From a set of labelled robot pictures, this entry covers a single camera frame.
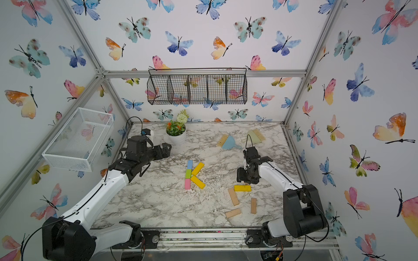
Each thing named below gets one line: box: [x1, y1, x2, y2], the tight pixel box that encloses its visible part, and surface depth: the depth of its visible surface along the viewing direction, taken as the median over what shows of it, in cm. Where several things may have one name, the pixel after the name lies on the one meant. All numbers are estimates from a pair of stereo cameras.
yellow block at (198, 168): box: [191, 162, 205, 177], surface depth 98 cm
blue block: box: [187, 159, 194, 170], surface depth 101 cm
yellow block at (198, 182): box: [190, 175, 207, 190], surface depth 93 cm
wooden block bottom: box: [225, 208, 242, 219], surface depth 83 cm
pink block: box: [185, 178, 191, 190], surface depth 93 cm
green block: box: [185, 169, 193, 179], surface depth 97 cm
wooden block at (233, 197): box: [228, 188, 240, 207], surface depth 88 cm
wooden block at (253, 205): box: [250, 197, 257, 214], surface depth 85 cm
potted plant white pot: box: [166, 109, 190, 145], surface depth 103 cm
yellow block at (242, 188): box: [233, 184, 252, 192], surface depth 91 cm
